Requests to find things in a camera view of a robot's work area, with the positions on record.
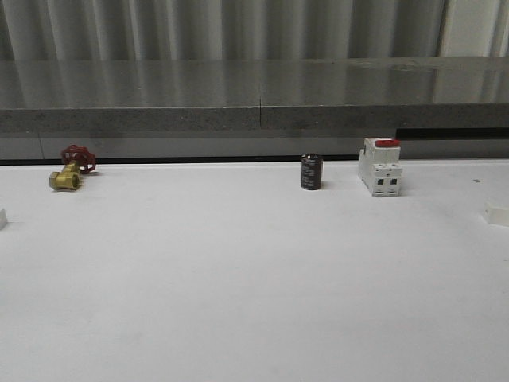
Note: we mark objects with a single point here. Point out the white half pipe clamp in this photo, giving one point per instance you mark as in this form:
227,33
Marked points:
496,214
3,219

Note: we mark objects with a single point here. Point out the black cylindrical capacitor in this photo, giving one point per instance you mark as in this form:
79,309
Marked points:
311,171

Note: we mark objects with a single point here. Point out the brass valve red handwheel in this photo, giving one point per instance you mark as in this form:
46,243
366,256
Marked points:
77,160

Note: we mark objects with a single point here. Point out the grey stone counter ledge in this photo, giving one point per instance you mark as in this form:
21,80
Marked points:
344,97

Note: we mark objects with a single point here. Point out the white circuit breaker red switch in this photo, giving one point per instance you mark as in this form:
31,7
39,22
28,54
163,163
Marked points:
379,167

